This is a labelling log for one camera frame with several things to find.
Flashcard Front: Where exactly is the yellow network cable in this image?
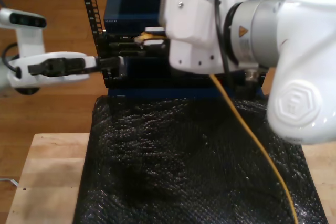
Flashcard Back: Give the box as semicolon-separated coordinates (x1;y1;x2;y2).
134;31;299;224

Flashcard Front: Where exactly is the black rack server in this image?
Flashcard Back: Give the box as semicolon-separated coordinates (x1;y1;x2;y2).
103;33;171;58

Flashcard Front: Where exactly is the black rack shelf tray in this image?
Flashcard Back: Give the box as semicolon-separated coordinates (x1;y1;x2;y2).
103;56;265;90

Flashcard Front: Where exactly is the blue rack base panel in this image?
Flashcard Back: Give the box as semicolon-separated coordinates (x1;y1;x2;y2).
107;87;268;101

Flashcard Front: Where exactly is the black textured mat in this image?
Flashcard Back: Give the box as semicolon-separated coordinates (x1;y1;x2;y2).
72;95;329;224

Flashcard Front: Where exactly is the black camera cable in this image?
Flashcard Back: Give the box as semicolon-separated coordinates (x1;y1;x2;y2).
2;42;22;79
214;0;234;86

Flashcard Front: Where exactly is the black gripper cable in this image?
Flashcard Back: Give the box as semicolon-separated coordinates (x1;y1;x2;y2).
236;66;265;96

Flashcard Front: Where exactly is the black perforated rack post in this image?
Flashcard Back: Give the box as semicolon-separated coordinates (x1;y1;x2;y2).
77;0;112;89

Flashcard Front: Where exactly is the grey flat ribbon cable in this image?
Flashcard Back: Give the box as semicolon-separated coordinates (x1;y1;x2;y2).
0;177;19;187

